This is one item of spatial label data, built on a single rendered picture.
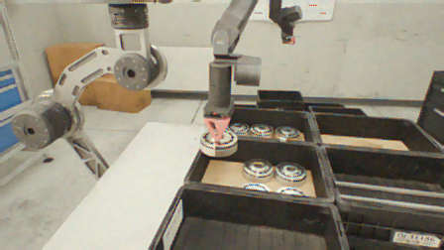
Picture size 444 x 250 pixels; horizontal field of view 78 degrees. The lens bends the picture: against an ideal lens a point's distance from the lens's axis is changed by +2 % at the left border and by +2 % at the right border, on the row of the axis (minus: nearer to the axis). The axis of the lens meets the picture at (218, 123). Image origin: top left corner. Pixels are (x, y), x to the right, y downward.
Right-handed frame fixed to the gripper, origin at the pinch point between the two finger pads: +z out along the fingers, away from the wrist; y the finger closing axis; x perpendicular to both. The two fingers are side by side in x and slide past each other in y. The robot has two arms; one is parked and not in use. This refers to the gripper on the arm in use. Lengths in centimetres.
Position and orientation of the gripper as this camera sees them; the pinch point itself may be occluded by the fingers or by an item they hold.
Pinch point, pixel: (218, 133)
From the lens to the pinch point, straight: 74.4
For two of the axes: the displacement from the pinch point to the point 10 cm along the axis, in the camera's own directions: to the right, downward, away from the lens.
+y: 2.0, -4.3, 8.8
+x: -9.8, -1.1, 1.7
